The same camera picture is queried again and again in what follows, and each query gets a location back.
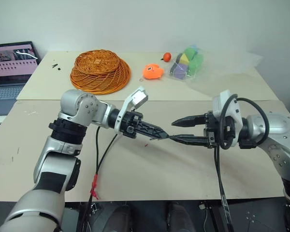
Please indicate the clear plastic sheet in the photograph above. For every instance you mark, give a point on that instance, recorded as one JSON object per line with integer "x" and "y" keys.
{"x": 229, "y": 65}

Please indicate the open laptop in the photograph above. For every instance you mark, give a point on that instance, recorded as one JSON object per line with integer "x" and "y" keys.
{"x": 9, "y": 72}

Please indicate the orange wicker basket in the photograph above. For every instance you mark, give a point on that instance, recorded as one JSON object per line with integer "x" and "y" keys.
{"x": 100, "y": 72}

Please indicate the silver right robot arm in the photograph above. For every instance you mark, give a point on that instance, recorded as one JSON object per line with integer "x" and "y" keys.
{"x": 278, "y": 130}

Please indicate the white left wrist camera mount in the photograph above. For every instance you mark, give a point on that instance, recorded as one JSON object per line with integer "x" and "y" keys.
{"x": 138, "y": 97}

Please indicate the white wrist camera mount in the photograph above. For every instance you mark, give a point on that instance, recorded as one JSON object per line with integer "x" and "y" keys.
{"x": 138, "y": 97}
{"x": 228, "y": 101}

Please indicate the small orange toy fruit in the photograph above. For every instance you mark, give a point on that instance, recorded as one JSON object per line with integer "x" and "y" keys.
{"x": 167, "y": 57}

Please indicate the bag of coloured foam blocks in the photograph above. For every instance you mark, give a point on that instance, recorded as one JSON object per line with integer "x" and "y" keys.
{"x": 187, "y": 64}

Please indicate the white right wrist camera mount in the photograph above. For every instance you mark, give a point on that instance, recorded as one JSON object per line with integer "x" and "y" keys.
{"x": 228, "y": 101}

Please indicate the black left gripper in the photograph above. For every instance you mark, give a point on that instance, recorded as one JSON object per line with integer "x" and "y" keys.
{"x": 131, "y": 120}

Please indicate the small black stick piece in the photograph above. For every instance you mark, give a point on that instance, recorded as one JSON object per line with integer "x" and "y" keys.
{"x": 54, "y": 65}

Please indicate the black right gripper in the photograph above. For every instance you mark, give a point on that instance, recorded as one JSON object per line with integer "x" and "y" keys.
{"x": 210, "y": 130}

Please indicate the orange fish toy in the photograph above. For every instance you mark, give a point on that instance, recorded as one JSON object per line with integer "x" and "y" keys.
{"x": 152, "y": 71}

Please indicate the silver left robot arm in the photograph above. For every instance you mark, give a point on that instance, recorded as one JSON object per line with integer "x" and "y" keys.
{"x": 70, "y": 104}

